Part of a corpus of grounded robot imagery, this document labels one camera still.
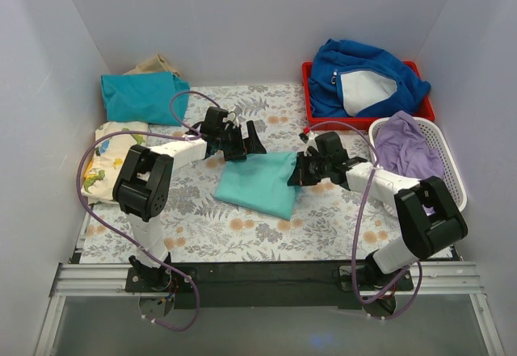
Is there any mint green t shirt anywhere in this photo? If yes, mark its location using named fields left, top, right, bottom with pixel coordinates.
left=214, top=152, right=297, bottom=220

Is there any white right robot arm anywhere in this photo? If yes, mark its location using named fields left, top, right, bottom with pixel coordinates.
left=237, top=121, right=468, bottom=290

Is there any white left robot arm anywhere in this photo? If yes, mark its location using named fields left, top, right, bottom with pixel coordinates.
left=113, top=107, right=247, bottom=291

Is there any floral patterned table mat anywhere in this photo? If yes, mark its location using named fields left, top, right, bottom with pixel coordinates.
left=80, top=84, right=453, bottom=265

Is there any lavender purple t shirt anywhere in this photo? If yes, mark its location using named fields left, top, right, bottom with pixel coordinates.
left=374, top=111, right=444, bottom=179

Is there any teal folded t shirt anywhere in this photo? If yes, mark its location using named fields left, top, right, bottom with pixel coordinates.
left=101, top=72, right=190, bottom=126

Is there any blue fleece jacket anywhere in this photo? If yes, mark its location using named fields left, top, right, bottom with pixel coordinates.
left=307, top=39, right=431, bottom=119

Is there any beige folded garment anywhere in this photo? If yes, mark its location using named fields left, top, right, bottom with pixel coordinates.
left=124, top=54, right=181, bottom=77

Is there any red plastic bin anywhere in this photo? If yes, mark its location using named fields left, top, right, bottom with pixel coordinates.
left=301, top=61, right=435, bottom=131

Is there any dinosaur print folded garment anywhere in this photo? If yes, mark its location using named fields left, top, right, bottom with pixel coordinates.
left=82, top=133, right=147, bottom=204

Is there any white perforated basket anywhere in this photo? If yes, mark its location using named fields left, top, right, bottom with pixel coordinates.
left=368, top=117, right=467, bottom=212

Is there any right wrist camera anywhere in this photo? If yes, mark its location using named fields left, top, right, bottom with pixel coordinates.
left=299, top=127, right=318, bottom=156

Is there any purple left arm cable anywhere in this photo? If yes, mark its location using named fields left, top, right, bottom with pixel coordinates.
left=76, top=90, right=201, bottom=332

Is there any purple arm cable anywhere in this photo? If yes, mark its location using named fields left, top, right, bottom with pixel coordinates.
left=309, top=120, right=424, bottom=321
left=76, top=90, right=201, bottom=332

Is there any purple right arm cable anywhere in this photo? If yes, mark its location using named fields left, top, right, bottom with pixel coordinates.
left=309, top=120, right=424, bottom=321

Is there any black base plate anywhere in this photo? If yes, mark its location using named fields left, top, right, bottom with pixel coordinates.
left=124, top=262, right=414, bottom=311

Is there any aluminium frame rail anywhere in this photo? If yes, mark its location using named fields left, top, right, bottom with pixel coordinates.
left=36, top=260, right=504, bottom=355

